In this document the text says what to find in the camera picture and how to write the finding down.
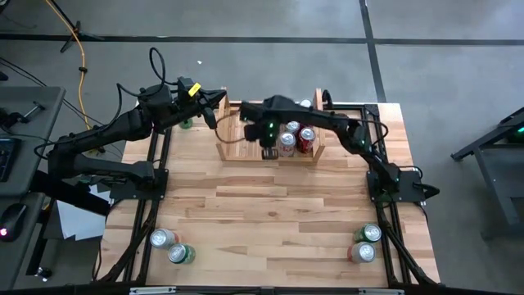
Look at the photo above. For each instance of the wooden slatted shelf crate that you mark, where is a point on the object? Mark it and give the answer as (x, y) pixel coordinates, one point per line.
(241, 139)

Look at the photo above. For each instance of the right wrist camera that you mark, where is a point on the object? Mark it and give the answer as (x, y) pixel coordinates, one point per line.
(253, 133)

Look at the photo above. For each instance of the black keyboard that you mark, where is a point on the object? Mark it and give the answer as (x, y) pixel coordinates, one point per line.
(6, 160)

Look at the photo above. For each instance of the green Sprite can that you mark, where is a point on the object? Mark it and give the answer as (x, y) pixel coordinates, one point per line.
(178, 253)
(186, 124)
(371, 232)

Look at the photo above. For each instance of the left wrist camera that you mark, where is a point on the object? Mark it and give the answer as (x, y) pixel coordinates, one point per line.
(184, 84)

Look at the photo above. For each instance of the black tripod stand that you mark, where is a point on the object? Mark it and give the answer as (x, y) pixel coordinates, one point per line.
(76, 29)

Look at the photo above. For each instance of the red Coca-Cola Star Wars can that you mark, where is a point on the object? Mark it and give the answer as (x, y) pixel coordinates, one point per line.
(307, 134)

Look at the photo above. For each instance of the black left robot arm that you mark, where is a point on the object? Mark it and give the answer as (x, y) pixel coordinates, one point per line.
(114, 127)

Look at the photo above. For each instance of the black aluminium table frame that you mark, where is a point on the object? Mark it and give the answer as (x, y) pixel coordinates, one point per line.
(225, 291)

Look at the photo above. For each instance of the black caster wheel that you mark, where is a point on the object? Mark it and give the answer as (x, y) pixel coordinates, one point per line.
(43, 273)

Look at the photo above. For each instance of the black clamp tool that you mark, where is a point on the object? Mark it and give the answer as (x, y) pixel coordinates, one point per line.
(12, 119)

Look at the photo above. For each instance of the black desk support beam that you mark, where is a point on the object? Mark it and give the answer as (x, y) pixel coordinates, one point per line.
(69, 196)

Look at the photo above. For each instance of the silver Diet Coke can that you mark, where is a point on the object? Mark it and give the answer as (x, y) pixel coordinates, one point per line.
(287, 139)
(363, 252)

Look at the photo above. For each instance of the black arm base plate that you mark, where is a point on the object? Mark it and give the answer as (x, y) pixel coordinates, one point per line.
(123, 191)
(409, 192)

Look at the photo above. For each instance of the grey side desk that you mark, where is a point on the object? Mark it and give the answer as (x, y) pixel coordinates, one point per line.
(24, 123)
(28, 254)

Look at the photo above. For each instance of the red soda can front-left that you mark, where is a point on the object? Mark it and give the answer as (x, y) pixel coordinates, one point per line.
(162, 238)

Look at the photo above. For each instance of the black computer mouse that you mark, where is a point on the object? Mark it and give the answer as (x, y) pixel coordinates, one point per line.
(14, 219)

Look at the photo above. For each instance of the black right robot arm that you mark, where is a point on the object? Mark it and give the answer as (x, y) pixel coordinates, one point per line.
(327, 119)

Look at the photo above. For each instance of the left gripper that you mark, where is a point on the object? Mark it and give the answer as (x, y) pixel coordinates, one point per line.
(188, 108)

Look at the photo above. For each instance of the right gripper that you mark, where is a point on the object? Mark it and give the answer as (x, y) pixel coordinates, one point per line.
(270, 114)

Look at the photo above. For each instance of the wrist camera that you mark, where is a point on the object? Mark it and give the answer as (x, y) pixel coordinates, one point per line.
(253, 133)
(184, 84)

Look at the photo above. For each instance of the yellow label tag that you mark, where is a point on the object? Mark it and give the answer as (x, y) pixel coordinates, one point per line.
(194, 89)

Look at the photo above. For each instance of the silver metal bracket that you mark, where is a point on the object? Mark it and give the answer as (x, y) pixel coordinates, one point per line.
(380, 291)
(151, 291)

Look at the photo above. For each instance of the white paper sheets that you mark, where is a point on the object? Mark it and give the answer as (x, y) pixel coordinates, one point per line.
(78, 221)

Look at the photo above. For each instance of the dark metal side table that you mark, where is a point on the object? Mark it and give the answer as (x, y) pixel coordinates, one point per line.
(487, 139)

